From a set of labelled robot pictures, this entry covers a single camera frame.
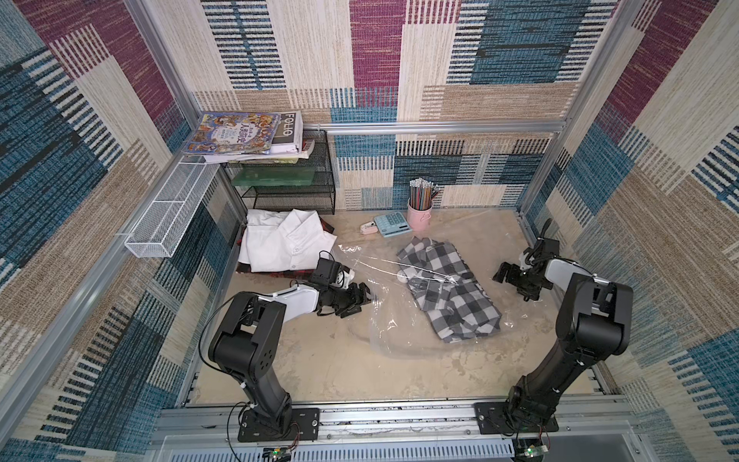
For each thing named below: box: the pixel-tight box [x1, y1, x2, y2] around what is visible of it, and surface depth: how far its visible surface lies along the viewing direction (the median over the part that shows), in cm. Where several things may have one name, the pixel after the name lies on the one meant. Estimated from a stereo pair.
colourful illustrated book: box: [182, 111, 281, 155], surface depth 83 cm
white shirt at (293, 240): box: [237, 207, 338, 273], surface depth 100 cm
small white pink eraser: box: [359, 221, 379, 235], surface depth 116 cm
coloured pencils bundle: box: [408, 177, 441, 211], surface depth 110 cm
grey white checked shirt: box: [396, 236, 503, 344], surface depth 98 cm
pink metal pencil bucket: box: [407, 204, 434, 232], surface depth 111 cm
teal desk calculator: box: [373, 211, 413, 238], surface depth 117 cm
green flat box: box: [230, 165, 315, 187], surface depth 101 cm
